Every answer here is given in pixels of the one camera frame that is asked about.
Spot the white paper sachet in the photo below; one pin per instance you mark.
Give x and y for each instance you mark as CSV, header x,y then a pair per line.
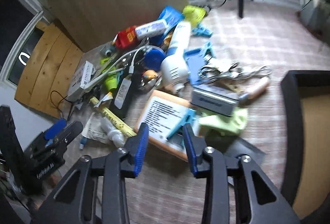
x,y
94,128

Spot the checked cloth desktop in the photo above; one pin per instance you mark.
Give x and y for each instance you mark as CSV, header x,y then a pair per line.
x,y
257,46

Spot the light green cloth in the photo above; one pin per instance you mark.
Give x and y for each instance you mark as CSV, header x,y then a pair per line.
x,y
224,122

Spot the small clear plastic bottle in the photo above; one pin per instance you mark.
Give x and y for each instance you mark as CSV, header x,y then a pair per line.
x,y
113,135

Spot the light blue clip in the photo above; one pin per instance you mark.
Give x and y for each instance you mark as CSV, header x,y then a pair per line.
x,y
185,118

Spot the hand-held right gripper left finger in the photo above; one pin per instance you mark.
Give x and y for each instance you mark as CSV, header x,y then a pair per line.
x,y
141,146

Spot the long white plastic shoehorn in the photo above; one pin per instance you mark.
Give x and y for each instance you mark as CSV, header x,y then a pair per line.
x,y
103,75

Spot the grey tin box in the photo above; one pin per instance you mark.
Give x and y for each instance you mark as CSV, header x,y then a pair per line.
x,y
214,102

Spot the black pouch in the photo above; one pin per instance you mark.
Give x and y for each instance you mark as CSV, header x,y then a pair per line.
x,y
126,113

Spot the blue phone stand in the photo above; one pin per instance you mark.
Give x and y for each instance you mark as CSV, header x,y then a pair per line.
x,y
193,66

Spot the yellow long box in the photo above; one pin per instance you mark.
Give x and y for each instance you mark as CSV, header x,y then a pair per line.
x,y
113,118

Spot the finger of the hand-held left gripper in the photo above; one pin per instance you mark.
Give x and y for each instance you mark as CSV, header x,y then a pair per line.
x,y
73,129
54,129

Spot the white blue bottle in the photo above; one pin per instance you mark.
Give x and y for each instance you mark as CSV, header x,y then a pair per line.
x,y
175,69

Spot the small tube black cap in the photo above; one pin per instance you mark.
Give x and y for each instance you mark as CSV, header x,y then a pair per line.
x,y
107,51

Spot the green tube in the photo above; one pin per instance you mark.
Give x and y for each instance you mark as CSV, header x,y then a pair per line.
x,y
112,82

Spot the blue round lid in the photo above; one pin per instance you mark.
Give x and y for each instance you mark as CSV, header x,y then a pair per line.
x,y
154,58

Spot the orange notebook white label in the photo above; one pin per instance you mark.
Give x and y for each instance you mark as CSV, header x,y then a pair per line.
x,y
159,115

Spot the yellow-green sachet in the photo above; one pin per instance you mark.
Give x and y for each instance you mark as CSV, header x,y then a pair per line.
x,y
105,61

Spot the red bag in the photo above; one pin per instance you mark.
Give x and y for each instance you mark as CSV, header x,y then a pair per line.
x,y
125,37

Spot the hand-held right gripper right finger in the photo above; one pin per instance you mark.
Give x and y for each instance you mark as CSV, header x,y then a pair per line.
x,y
189,151

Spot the potted plant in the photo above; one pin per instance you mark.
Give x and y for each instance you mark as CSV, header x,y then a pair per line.
x,y
309,12

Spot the blue clothespin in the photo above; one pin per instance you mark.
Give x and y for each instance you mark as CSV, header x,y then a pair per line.
x,y
202,31
207,49

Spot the wooden plank panel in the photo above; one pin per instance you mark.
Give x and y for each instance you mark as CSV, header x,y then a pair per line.
x,y
43,71

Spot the blue plastic packet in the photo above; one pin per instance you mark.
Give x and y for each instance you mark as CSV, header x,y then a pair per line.
x,y
170,15

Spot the white blue carton box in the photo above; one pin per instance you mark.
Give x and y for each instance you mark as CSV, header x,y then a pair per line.
x,y
150,28

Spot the black storage box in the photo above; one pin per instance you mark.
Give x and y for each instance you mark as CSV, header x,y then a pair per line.
x,y
291,110

